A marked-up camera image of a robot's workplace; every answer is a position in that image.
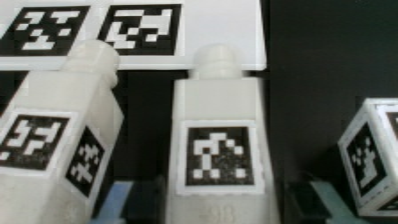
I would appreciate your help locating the white chair leg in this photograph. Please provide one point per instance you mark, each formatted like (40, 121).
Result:
(59, 128)
(221, 191)

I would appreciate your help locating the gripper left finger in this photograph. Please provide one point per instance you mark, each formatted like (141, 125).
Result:
(132, 205)

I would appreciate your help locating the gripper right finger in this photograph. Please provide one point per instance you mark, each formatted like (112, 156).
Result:
(319, 202)

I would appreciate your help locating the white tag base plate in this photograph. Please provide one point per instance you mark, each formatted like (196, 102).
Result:
(155, 29)

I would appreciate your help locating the white chair nut cube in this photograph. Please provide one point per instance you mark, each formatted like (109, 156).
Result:
(368, 148)

